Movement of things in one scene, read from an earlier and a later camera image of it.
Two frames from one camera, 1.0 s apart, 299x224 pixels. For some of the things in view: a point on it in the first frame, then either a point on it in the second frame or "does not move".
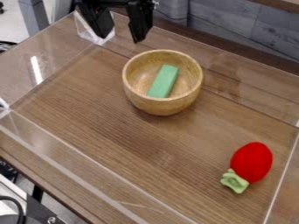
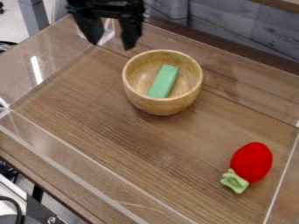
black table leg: [37, 193] does not move
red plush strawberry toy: [251, 164] does not move
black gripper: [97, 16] → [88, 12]
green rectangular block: [163, 81] does not move
